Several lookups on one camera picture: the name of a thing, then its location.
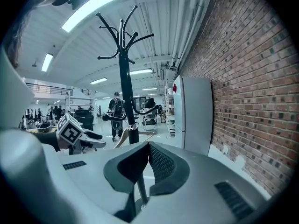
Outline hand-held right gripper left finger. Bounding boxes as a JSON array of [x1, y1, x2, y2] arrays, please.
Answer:
[[103, 141, 150, 194]]

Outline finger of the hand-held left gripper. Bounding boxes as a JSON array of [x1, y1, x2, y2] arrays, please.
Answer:
[[86, 137, 107, 149], [84, 130, 103, 140]]

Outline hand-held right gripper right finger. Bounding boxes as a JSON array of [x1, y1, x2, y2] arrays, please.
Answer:
[[149, 141, 191, 196]]

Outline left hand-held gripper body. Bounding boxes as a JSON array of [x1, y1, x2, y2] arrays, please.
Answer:
[[57, 112, 94, 155]]

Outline wooden hanger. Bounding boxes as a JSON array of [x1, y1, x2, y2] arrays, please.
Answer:
[[114, 127, 157, 149]]

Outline black coat rack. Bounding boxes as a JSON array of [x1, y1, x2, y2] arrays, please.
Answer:
[[95, 5, 155, 220]]

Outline person's left forearm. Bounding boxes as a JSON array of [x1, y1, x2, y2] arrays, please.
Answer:
[[34, 131, 62, 153]]

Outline white metal shelving frame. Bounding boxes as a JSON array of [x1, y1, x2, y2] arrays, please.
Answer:
[[64, 94, 97, 117]]

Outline black office chair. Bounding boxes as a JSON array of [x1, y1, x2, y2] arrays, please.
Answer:
[[74, 109, 95, 132]]

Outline wooden desk with white legs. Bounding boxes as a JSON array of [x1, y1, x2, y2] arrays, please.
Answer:
[[25, 126, 58, 136]]

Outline black mezzanine railing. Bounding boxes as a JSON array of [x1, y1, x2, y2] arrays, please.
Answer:
[[25, 82, 73, 96]]

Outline black mesh visitor chair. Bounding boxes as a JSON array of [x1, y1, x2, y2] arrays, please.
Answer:
[[142, 108, 159, 128]]

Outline long ceiling light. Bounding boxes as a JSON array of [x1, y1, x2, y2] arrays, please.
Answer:
[[89, 77, 108, 85], [41, 52, 54, 73], [129, 68, 153, 76], [61, 0, 124, 34]]

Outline grey refrigerator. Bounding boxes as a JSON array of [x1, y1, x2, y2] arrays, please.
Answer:
[[172, 75, 214, 156]]

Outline white storage shelf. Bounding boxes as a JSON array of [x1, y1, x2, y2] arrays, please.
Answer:
[[163, 79, 176, 138]]

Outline white ceiling pipes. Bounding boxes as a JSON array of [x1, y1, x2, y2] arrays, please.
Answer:
[[170, 0, 209, 68]]

